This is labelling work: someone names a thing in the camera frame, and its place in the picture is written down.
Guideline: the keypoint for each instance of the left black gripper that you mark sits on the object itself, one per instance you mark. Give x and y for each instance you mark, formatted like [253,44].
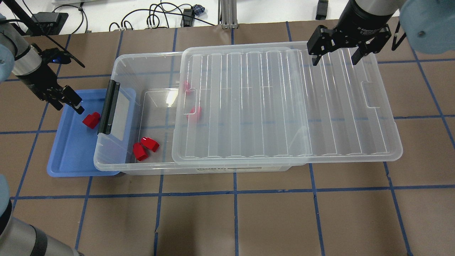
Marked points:
[38,79]

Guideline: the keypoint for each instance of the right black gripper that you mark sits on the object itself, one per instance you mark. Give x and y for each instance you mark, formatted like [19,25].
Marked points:
[362,22]

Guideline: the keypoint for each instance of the red block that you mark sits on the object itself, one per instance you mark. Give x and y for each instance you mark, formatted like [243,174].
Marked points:
[187,86]
[92,120]
[150,144]
[139,152]
[194,115]

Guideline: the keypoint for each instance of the clear plastic box lid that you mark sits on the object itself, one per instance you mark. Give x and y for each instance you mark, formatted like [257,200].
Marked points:
[349,118]

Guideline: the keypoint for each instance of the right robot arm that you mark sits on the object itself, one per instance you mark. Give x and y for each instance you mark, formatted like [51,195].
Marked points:
[427,24]

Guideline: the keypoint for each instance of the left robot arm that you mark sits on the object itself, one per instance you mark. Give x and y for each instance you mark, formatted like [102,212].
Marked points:
[14,47]

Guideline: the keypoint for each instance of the clear plastic storage box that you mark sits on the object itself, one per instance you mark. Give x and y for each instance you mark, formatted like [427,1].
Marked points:
[153,117]

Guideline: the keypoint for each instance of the blue plastic tray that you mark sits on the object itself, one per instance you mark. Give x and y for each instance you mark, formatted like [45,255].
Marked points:
[77,149]

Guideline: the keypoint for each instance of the black box latch handle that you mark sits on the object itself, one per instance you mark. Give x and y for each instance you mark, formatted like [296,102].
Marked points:
[109,106]

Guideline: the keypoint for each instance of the aluminium frame post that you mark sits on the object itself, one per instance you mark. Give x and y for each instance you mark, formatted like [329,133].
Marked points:
[227,11]

